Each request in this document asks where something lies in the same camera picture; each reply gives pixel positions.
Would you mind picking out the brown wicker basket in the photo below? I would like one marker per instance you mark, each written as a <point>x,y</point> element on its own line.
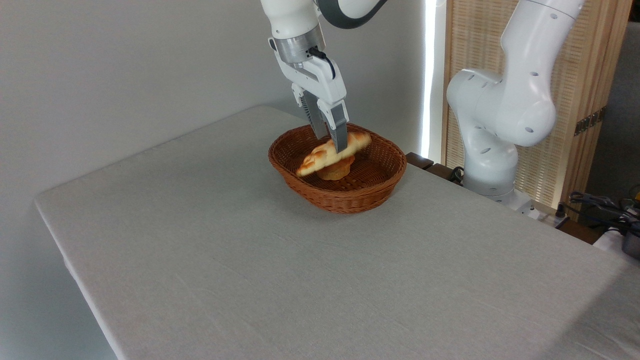
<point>350,200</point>

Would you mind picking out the grey tablecloth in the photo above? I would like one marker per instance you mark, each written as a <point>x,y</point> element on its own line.
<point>350,280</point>

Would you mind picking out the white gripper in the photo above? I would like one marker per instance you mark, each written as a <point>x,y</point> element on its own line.
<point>322,80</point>

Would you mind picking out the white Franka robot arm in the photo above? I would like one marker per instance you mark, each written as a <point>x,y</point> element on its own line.
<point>505,110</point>

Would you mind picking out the flower-shaped golden bread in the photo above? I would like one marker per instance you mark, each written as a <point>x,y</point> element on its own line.
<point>337,171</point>

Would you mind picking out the braided golden bread loaf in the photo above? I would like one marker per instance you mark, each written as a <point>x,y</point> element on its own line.
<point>315,160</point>

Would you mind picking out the dark wooden bench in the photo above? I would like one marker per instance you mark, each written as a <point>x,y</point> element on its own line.
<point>425,164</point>

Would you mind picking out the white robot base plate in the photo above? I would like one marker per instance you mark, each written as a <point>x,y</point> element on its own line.
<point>522,204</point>

